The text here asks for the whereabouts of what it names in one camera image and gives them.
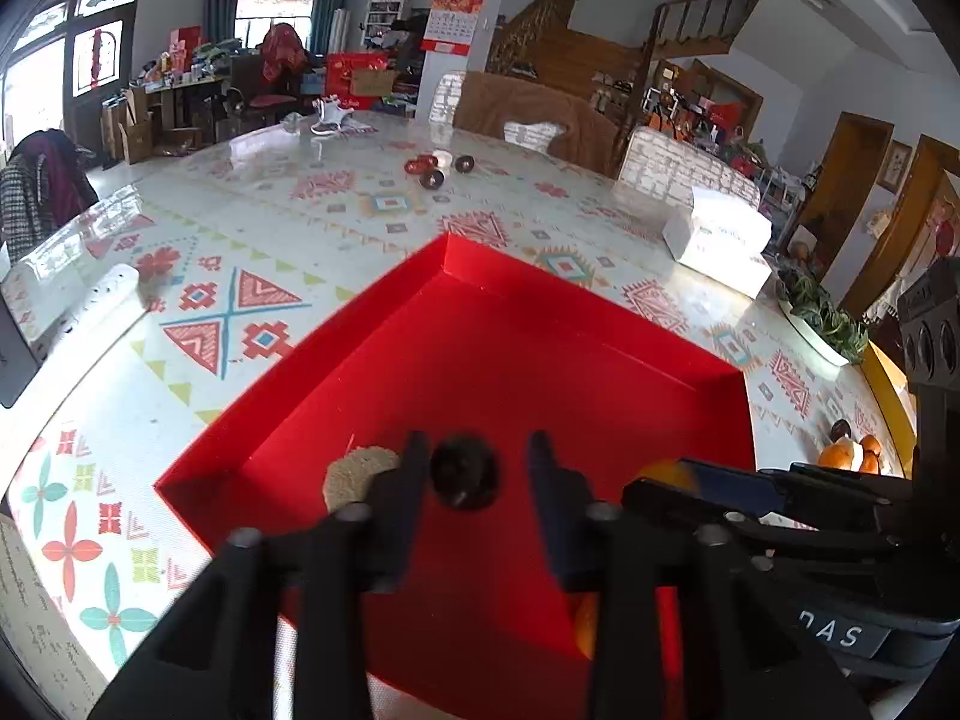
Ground green leafy vegetables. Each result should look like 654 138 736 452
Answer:
776 259 869 362

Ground hanging dark coats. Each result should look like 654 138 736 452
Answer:
0 129 98 263

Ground red wall calendar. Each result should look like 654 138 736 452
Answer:
420 0 488 57

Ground wooden door with red decoration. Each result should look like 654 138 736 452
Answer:
840 135 960 331

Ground wooden staircase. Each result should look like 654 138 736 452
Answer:
487 0 770 98

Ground brown kiwi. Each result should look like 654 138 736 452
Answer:
322 446 398 512

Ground open paper book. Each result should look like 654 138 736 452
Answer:
0 514 110 720

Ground small white stand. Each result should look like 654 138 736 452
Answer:
311 96 353 137

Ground red cardboard box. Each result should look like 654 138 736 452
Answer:
154 232 757 720

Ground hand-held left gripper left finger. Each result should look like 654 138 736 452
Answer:
88 431 432 720

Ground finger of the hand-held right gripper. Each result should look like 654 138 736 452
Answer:
688 462 913 512
622 475 895 557

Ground brown coat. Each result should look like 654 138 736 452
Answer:
454 73 623 177

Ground white power strip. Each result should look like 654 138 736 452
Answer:
30 262 142 361

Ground red gift box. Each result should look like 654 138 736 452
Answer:
325 52 398 110

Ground yellow cardboard box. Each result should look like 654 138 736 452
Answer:
859 341 917 477

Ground dark tablet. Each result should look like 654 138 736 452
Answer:
0 300 42 410

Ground chair with red clothing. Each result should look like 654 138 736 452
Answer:
247 22 312 125

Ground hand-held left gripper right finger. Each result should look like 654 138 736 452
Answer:
529 431 871 720

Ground framed wall picture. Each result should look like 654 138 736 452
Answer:
877 139 913 193

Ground white oval plate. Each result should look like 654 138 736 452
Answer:
776 292 863 368

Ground white tissue box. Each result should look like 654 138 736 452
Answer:
664 184 773 297

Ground cardboard boxes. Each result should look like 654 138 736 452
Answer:
101 86 157 164

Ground white patterned chair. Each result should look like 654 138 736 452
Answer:
619 126 762 209
429 71 467 125

